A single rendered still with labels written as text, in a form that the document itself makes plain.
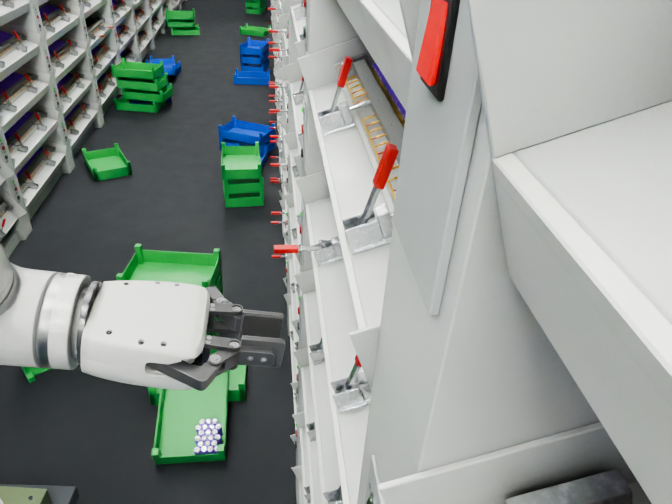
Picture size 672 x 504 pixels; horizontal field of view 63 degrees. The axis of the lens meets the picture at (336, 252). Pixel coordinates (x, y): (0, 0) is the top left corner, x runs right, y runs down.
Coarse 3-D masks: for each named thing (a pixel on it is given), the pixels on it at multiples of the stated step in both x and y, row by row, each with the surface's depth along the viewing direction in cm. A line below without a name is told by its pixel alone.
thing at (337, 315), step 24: (312, 192) 94; (312, 216) 91; (312, 240) 85; (336, 264) 78; (336, 288) 74; (336, 312) 70; (336, 336) 66; (336, 360) 63; (336, 408) 58; (360, 408) 57; (336, 432) 55; (360, 432) 54; (360, 456) 52
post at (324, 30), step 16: (320, 0) 77; (336, 0) 77; (320, 16) 78; (336, 16) 79; (320, 32) 80; (336, 32) 80; (352, 32) 80; (320, 48) 81; (304, 80) 91; (320, 160) 91; (304, 176) 95; (304, 208) 97; (304, 224) 97; (304, 240) 99; (304, 256) 101; (304, 320) 110; (304, 336) 112
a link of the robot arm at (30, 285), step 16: (16, 272) 45; (32, 272) 47; (48, 272) 47; (16, 288) 44; (32, 288) 45; (0, 304) 43; (16, 304) 44; (32, 304) 44; (0, 320) 43; (16, 320) 44; (32, 320) 44; (0, 336) 43; (16, 336) 44; (32, 336) 44; (0, 352) 44; (16, 352) 44; (32, 352) 44
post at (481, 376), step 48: (480, 144) 16; (480, 192) 16; (480, 240) 17; (480, 288) 18; (384, 336) 30; (432, 336) 21; (480, 336) 19; (528, 336) 19; (384, 384) 30; (432, 384) 21; (480, 384) 21; (528, 384) 21; (576, 384) 21; (384, 432) 30; (432, 432) 22; (480, 432) 22; (528, 432) 23; (384, 480) 30
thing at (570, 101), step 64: (512, 0) 13; (576, 0) 13; (640, 0) 13; (512, 64) 14; (576, 64) 14; (640, 64) 14; (512, 128) 15; (576, 128) 15; (640, 128) 14; (512, 192) 14; (576, 192) 13; (640, 192) 12; (512, 256) 16; (576, 256) 11; (640, 256) 11; (576, 320) 12; (640, 320) 9; (640, 384) 10; (640, 448) 11
